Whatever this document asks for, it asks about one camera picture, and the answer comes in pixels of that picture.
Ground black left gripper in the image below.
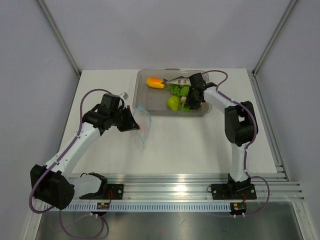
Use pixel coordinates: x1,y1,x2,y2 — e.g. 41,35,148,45
110,105,140,132

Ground beige toy garlic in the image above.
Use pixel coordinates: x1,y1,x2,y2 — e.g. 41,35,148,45
180,96,187,103

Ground clear zip top bag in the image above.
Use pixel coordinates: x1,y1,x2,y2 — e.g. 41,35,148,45
133,104,152,148

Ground green toy pear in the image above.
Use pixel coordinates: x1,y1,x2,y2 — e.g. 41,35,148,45
166,95,181,111

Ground orange yellow toy mango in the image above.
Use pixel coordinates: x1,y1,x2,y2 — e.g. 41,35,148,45
145,77,165,89

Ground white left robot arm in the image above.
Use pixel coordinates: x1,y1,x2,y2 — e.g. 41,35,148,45
28,90,140,214

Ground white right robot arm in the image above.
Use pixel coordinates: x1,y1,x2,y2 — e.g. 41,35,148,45
185,70,258,199

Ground clear plastic food bin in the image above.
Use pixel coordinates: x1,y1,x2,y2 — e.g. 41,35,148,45
132,69,212,117

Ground green bumpy toy lime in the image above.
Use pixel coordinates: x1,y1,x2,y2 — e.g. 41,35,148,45
180,85,190,97

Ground green toy grapes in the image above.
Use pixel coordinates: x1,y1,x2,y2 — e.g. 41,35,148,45
168,84,181,97

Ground grey toy fish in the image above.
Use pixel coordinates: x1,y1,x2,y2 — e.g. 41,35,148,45
163,76,191,86

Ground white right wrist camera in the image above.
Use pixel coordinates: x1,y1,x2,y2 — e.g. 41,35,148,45
206,82,217,88

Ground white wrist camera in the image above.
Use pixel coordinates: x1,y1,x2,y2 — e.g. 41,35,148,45
206,82,217,88
119,92,129,101

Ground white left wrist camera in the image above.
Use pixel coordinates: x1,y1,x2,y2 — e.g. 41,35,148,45
119,92,129,101

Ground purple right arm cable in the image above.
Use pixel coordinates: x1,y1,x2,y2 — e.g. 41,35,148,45
199,70,271,218

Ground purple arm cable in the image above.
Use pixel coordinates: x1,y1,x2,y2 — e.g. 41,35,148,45
28,89,110,238
199,70,271,218

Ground white slotted cable duct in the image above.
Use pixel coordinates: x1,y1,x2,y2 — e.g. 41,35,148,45
44,202,232,213

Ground left aluminium frame post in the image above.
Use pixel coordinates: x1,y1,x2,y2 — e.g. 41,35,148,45
35,0,82,79

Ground aluminium frame post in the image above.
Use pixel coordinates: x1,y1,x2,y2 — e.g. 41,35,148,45
252,0,300,78
35,0,82,79

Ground aluminium mounting rail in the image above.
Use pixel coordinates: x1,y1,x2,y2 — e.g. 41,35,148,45
67,172,306,204

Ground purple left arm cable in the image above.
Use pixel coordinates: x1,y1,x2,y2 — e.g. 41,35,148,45
28,89,110,238

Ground right aluminium frame post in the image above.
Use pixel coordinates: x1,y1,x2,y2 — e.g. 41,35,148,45
252,0,300,78

